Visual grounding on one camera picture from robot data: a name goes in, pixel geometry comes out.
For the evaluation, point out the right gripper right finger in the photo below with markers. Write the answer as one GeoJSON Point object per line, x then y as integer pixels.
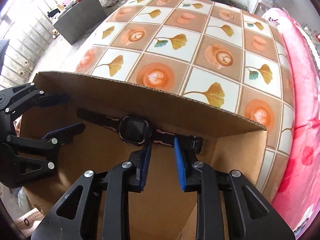
{"type": "Point", "coordinates": [228, 205]}

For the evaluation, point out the purple pink strap watch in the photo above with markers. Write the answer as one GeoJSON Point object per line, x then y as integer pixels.
{"type": "Point", "coordinates": [138, 131]}

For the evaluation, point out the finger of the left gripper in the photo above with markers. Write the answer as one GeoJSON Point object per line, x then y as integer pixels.
{"type": "Point", "coordinates": [59, 137]}
{"type": "Point", "coordinates": [52, 99]}

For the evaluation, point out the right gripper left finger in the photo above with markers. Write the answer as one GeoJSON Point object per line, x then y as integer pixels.
{"type": "Point", "coordinates": [76, 214]}

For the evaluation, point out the dark grey cabinet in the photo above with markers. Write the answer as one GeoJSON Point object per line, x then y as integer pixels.
{"type": "Point", "coordinates": [78, 19]}

